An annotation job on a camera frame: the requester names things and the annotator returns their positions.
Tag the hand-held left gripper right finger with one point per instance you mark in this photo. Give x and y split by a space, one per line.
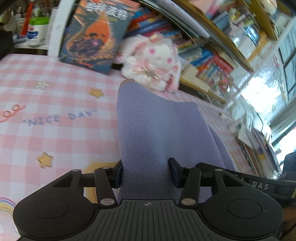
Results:
173 172

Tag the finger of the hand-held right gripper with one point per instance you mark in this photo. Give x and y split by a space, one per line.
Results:
205 166

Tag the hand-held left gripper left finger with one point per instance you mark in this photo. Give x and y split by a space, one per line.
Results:
118 176

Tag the purple and pink sweater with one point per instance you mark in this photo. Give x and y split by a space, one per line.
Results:
150 129

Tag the stack of magazines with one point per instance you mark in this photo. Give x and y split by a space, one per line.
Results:
259 153

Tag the pink checkered table mat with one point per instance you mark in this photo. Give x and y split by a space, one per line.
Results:
57 97

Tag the row of colourful books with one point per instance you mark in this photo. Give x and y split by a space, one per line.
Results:
208 62

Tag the white pink plush bunny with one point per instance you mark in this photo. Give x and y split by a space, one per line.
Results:
155 60

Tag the wooden bookshelf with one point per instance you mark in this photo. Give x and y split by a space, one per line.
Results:
219 37

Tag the large orange cover book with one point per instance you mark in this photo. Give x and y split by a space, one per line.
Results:
92 39

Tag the white flat device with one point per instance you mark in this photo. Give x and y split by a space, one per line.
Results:
187 17

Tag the white wipes tub green lid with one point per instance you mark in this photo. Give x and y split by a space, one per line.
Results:
37 32

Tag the red tassel charm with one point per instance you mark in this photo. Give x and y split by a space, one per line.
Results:
26 20

